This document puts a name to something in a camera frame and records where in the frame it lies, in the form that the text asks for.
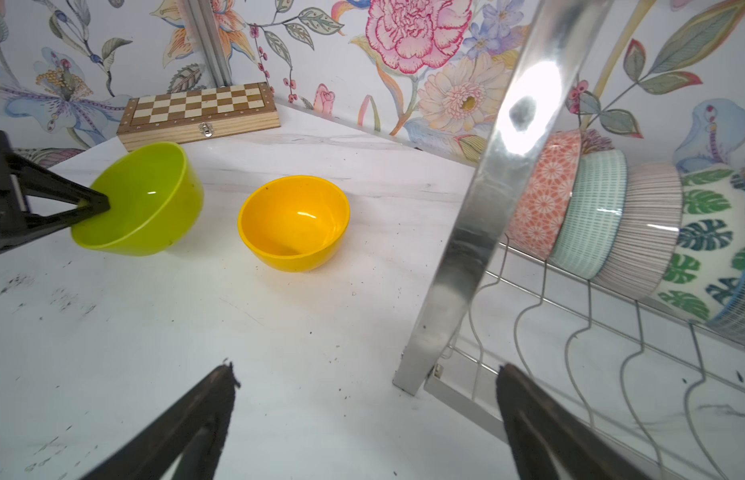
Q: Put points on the pink striped ceramic bowl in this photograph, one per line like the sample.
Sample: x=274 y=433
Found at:
x=648 y=231

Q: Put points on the lime green plastic bowl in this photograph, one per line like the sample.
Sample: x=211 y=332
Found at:
x=155 y=198

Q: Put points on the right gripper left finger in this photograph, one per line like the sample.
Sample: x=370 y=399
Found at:
x=187 y=439

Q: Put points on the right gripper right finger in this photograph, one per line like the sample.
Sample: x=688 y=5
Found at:
x=547 y=442

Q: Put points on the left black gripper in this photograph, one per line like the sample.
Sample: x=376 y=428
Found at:
x=20 y=179

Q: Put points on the two-tier steel dish rack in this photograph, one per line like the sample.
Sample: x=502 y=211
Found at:
x=672 y=371

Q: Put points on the wooden chess board box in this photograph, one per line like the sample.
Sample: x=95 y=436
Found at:
x=198 y=115

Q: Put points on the pale green ceramic bowl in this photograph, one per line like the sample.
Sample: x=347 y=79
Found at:
x=594 y=214

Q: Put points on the green leaf pattern bowl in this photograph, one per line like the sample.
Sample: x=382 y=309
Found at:
x=708 y=262

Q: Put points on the orange yellow plastic bowl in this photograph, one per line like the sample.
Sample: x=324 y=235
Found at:
x=295 y=223

